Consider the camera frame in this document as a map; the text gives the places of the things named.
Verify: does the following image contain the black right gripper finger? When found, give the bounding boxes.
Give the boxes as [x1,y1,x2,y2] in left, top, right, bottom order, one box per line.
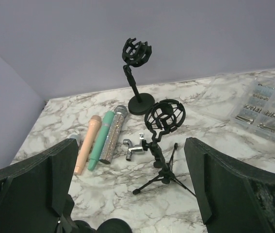
[184,137,275,233]

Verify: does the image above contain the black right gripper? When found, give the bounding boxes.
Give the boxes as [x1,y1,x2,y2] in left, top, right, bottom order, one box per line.
[0,139,132,233]

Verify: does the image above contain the mint green microphone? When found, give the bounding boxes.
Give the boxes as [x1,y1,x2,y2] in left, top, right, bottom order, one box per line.
[87,111,115,171]

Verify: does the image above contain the black shock mount round-base stand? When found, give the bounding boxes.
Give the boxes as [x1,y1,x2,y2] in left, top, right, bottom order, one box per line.
[121,37,156,115]

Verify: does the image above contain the clear plastic packet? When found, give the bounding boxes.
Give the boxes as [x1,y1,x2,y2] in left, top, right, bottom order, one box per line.
[201,72,275,141]

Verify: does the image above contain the glitter microphone silver mesh head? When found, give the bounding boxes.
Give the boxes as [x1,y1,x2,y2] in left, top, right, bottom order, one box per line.
[99,105,128,165]

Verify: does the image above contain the black shock mount tripod stand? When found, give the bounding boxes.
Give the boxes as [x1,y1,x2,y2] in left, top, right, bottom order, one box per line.
[132,99,194,195]

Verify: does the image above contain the pink microphone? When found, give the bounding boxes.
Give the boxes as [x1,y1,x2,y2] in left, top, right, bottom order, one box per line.
[74,115,102,175]

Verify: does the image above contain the chrome metal pipe fitting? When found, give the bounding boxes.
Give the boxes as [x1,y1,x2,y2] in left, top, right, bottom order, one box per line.
[123,133,145,162]

